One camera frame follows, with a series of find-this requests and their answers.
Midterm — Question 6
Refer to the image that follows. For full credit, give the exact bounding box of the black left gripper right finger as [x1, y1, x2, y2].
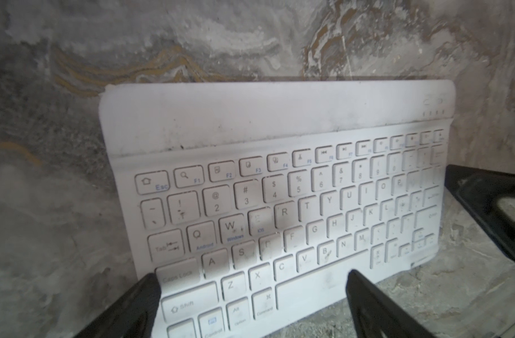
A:
[345, 269, 434, 338]

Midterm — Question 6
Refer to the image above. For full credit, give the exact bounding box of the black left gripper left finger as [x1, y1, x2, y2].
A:
[75, 273, 161, 338]

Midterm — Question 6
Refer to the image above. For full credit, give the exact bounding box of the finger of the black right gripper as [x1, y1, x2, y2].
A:
[445, 164, 515, 262]

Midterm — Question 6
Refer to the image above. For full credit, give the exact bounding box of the white key keyboard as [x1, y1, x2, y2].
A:
[99, 80, 456, 337]

